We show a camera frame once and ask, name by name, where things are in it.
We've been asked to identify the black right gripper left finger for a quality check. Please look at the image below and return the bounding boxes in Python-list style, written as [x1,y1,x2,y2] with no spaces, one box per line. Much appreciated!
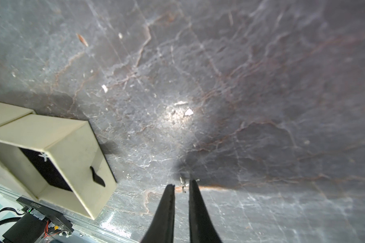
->
[141,184,175,243]

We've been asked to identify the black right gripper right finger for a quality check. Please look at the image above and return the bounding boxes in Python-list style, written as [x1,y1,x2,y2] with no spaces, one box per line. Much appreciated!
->
[189,179,222,243]

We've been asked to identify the small cream printed gift box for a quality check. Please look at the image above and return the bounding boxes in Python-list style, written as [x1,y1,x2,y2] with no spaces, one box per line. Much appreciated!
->
[0,103,117,220]

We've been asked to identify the silver star stud earring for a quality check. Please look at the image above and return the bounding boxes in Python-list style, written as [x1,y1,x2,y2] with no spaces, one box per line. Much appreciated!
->
[38,152,49,162]

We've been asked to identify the black controller board with wires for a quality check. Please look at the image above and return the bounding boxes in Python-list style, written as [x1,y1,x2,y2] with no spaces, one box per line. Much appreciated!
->
[0,197,74,243]

